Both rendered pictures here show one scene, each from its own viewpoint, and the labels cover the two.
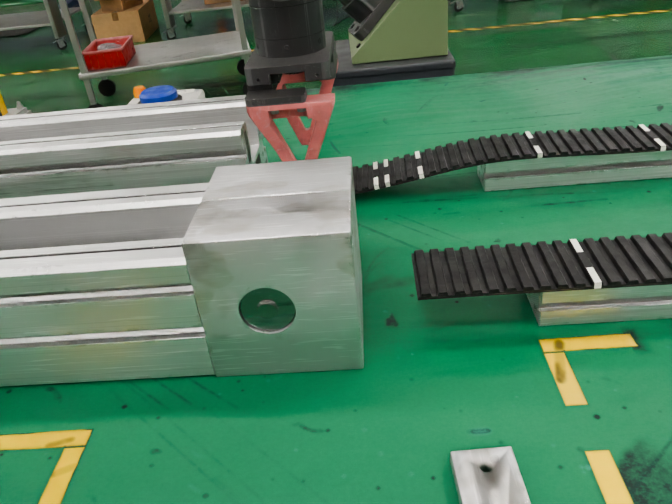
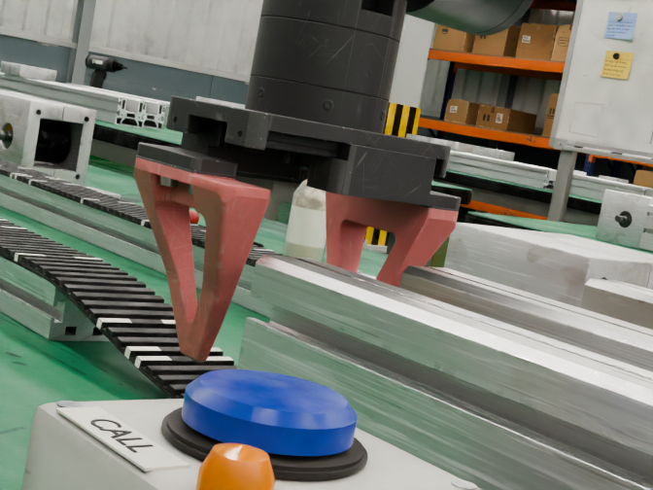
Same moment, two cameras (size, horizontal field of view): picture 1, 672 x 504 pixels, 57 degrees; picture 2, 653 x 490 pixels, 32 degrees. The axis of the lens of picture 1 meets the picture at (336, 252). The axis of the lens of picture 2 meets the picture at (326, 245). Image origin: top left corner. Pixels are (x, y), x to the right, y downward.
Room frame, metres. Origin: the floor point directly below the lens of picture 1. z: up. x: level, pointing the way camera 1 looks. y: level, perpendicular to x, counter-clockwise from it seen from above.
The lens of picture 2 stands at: (0.84, 0.35, 0.92)
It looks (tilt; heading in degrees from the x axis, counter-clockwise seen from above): 6 degrees down; 224
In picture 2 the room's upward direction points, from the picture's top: 10 degrees clockwise
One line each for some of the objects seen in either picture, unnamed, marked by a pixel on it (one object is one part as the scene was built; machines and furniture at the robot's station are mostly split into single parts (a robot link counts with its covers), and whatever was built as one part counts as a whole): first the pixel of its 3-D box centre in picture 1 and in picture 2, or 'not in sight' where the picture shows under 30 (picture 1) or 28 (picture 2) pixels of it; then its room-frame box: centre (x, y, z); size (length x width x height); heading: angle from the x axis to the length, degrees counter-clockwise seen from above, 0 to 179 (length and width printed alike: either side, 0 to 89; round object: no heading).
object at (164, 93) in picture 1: (159, 98); (266, 428); (0.66, 0.17, 0.84); 0.04 x 0.04 x 0.02
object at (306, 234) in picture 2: not in sight; (312, 199); (0.10, -0.41, 0.84); 0.04 x 0.04 x 0.12
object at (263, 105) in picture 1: (297, 121); (337, 252); (0.50, 0.02, 0.86); 0.07 x 0.07 x 0.09; 85
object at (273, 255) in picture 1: (287, 252); (546, 332); (0.34, 0.03, 0.83); 0.12 x 0.09 x 0.10; 175
